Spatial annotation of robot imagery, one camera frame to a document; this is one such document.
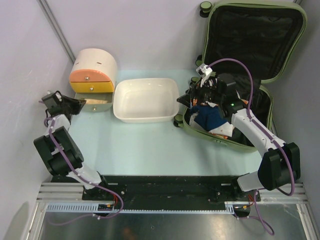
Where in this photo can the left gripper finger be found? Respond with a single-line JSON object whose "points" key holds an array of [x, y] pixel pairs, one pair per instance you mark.
{"points": [[72, 101], [77, 107]]}

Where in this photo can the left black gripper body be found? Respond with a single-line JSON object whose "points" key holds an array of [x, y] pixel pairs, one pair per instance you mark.
{"points": [[65, 107]]}

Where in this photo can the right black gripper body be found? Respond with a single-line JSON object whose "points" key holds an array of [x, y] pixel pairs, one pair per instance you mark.
{"points": [[205, 94]]}

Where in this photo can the beige round pouch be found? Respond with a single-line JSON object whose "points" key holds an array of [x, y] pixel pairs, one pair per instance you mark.
{"points": [[91, 101]]}

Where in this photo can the cream drawer box orange fronts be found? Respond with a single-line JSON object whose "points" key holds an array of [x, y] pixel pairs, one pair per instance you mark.
{"points": [[93, 76]]}

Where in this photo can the white rectangular plastic basin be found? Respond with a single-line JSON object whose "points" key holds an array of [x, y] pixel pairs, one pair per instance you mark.
{"points": [[146, 100]]}

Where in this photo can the green hard-shell suitcase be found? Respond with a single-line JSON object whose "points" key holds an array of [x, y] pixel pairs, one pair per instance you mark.
{"points": [[253, 40]]}

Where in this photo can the black white striped garment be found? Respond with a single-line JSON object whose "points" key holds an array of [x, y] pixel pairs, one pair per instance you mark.
{"points": [[209, 90]]}

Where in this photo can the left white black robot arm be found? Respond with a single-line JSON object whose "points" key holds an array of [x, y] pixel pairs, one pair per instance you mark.
{"points": [[58, 151]]}

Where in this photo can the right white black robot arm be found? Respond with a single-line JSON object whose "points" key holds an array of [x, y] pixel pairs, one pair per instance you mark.
{"points": [[280, 161]]}

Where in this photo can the navy blue garment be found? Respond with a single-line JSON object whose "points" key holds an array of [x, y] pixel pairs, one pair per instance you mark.
{"points": [[207, 117]]}

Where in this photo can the white orange patterned cloth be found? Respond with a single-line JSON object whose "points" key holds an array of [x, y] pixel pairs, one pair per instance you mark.
{"points": [[225, 131]]}

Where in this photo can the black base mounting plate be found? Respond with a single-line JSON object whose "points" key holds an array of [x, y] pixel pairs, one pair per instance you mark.
{"points": [[177, 193]]}

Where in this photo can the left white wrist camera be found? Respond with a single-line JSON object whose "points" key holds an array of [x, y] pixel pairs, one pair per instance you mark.
{"points": [[57, 94]]}

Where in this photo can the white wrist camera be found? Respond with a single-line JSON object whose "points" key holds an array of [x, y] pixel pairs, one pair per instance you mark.
{"points": [[57, 94], [206, 73]]}

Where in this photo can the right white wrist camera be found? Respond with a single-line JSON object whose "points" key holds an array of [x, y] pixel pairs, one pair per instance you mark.
{"points": [[206, 73]]}

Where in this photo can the aluminium frame rail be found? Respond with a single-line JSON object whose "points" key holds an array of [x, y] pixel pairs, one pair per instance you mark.
{"points": [[72, 192]]}

